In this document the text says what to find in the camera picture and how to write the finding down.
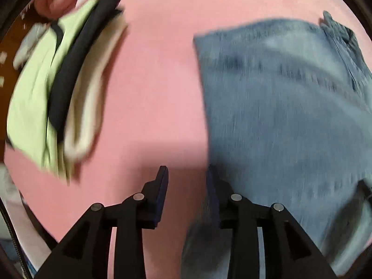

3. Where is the blue denim jacket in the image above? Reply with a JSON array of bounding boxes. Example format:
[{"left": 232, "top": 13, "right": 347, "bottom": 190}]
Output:
[{"left": 194, "top": 13, "right": 371, "bottom": 276}]

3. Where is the cream folded garment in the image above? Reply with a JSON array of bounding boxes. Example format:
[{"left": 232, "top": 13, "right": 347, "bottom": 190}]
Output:
[{"left": 63, "top": 13, "right": 127, "bottom": 163}]

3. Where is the pink bed blanket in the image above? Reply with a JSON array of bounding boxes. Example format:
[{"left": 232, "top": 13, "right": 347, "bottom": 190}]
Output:
[{"left": 5, "top": 0, "right": 371, "bottom": 278}]

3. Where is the green black folded garment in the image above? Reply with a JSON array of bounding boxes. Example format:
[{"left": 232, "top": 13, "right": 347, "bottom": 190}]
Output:
[{"left": 7, "top": 0, "right": 123, "bottom": 179}]

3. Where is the wooden headboard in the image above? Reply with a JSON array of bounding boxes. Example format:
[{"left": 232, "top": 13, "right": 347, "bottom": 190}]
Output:
[{"left": 1, "top": 4, "right": 40, "bottom": 162}]

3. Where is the grey patterned folded garment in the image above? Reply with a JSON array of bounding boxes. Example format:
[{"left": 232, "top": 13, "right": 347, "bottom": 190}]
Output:
[{"left": 13, "top": 23, "right": 49, "bottom": 70}]

